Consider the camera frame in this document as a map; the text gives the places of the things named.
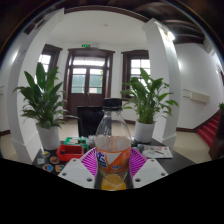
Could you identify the black and grey device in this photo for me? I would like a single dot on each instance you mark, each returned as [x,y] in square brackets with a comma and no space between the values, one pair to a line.
[140,147]

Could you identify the clear orange soda bottle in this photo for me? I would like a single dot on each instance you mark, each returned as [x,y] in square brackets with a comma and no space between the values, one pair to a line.
[112,155]

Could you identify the green box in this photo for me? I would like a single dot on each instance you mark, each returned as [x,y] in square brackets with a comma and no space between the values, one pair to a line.
[76,141]

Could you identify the printed magazine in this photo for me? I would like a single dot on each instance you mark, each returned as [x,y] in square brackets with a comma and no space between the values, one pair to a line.
[158,152]

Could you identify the green exit sign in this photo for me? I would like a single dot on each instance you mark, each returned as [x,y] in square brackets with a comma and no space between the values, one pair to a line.
[86,45]

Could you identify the brown wooden double door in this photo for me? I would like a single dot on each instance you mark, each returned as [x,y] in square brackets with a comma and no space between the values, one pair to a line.
[88,98]

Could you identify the black chair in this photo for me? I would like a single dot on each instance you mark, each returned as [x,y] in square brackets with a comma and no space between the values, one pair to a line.
[88,121]

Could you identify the colourful round sticker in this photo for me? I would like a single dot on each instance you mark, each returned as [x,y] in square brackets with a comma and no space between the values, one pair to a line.
[54,160]
[48,167]
[45,153]

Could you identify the dark wooden stand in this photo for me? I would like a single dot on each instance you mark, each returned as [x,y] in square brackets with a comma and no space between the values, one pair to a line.
[218,140]

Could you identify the brown framed window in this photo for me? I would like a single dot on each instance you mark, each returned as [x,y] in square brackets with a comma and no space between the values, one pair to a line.
[138,65]
[45,60]

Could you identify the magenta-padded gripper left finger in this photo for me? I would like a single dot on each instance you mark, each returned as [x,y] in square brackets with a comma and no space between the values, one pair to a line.
[75,173]

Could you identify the white wall heater unit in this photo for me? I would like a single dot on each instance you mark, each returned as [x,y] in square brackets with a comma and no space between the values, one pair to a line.
[199,96]

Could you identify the red plastic box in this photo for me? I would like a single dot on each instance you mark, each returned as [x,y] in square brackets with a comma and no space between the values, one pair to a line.
[70,154]

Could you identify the brown box of white items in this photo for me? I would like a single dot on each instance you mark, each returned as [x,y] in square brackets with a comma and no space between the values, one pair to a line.
[91,140]

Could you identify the leafy plant in white pot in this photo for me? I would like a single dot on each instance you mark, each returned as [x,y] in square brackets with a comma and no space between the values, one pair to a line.
[49,138]
[144,132]

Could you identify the red carpeted staircase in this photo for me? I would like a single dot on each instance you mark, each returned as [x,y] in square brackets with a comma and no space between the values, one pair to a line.
[209,130]

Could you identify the pillar mounted light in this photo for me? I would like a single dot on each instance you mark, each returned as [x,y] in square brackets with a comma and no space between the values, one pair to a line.
[171,35]

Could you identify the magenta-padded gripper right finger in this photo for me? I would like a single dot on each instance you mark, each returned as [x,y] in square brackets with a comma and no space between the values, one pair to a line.
[150,173]

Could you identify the small green plant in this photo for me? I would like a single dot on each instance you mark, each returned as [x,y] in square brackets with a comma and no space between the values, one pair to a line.
[221,106]

